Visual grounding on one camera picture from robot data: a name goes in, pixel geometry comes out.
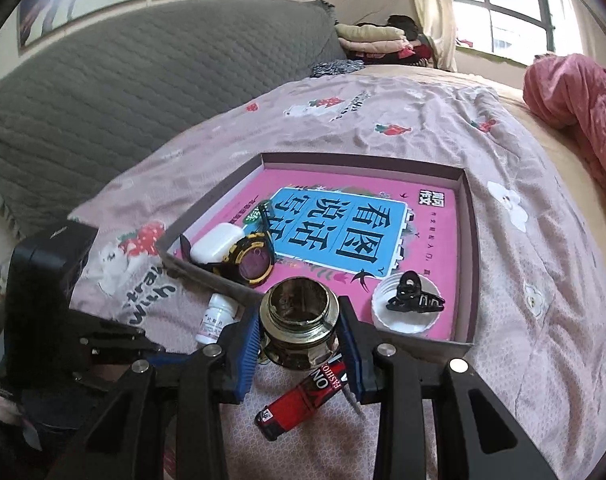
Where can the small metal blade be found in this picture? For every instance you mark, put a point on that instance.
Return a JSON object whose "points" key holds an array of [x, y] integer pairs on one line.
{"points": [[357, 407]]}

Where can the yellow black digital watch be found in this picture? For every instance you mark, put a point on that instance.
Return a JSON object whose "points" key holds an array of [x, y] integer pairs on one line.
{"points": [[248, 262]]}

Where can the dark patterned cloth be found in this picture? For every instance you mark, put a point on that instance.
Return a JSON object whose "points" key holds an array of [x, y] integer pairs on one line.
{"points": [[335, 67]]}

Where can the pink quilt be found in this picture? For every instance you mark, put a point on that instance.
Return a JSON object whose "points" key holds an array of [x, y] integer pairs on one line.
{"points": [[573, 90]]}

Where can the white earbuds case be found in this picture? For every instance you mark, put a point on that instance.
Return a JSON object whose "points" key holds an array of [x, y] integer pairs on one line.
{"points": [[213, 245]]}

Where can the grey cardboard box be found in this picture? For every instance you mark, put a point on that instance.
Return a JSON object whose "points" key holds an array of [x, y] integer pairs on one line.
{"points": [[470, 260]]}

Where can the red and black tube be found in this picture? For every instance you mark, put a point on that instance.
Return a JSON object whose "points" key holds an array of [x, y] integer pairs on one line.
{"points": [[298, 400]]}

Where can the pink picture book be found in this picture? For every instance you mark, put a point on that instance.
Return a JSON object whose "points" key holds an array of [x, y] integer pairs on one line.
{"points": [[433, 260]]}

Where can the pile of folded clothes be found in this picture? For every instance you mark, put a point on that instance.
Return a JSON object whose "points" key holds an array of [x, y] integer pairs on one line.
{"points": [[368, 35]]}

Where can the black hair clip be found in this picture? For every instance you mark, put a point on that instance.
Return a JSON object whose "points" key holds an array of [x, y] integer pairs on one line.
{"points": [[408, 287]]}

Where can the grey quilted headboard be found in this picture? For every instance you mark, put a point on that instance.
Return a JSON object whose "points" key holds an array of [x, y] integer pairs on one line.
{"points": [[133, 85]]}

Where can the cream curtain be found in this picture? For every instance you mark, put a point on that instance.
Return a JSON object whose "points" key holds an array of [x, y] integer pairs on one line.
{"points": [[433, 0]]}

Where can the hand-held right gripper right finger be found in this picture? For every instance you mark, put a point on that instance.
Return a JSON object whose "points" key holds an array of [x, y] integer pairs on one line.
{"points": [[352, 362]]}

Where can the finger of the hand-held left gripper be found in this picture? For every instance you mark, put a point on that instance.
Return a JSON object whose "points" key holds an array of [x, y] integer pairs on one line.
{"points": [[118, 341], [170, 358]]}

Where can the pink printed bed sheet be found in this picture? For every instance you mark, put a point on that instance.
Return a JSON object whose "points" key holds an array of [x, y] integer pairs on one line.
{"points": [[383, 110]]}

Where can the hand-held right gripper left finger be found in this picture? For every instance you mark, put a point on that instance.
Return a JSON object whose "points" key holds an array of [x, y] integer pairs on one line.
{"points": [[248, 357]]}

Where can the white jar lid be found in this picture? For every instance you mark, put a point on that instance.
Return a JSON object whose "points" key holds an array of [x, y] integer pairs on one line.
{"points": [[403, 319]]}

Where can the white pill bottle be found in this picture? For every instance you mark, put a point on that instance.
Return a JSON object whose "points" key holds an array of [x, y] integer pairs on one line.
{"points": [[215, 317]]}

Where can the window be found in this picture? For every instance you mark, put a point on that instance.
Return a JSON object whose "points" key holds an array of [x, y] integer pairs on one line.
{"points": [[513, 25]]}

